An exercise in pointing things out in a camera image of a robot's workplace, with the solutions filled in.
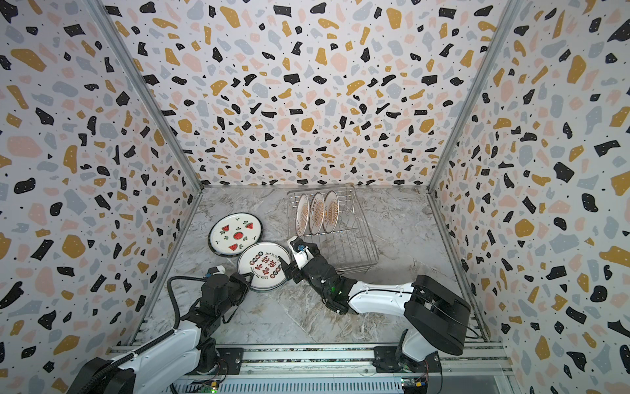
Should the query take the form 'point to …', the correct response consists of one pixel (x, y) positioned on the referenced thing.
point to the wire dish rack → (351, 246)
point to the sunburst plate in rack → (330, 212)
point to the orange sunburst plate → (302, 214)
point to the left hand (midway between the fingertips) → (255, 269)
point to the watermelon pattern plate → (233, 232)
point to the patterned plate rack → (262, 261)
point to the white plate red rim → (317, 213)
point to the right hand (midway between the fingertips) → (286, 247)
